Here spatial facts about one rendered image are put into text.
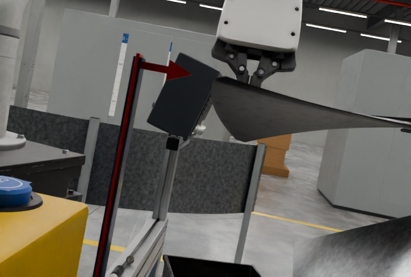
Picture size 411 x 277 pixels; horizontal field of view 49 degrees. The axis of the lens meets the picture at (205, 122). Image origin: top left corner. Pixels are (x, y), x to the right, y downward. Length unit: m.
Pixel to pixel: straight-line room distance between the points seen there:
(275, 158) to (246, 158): 6.03
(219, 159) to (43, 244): 2.21
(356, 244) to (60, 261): 0.34
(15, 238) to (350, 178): 6.49
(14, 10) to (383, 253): 0.66
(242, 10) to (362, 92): 6.08
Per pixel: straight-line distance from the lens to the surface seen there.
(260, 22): 0.57
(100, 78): 6.78
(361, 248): 0.53
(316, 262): 0.55
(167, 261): 0.79
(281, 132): 0.63
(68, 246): 0.30
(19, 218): 0.28
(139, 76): 0.52
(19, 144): 0.84
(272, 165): 8.62
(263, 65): 0.57
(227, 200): 2.56
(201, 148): 2.37
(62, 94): 6.97
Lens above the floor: 1.16
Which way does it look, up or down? 3 degrees down
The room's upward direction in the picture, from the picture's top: 11 degrees clockwise
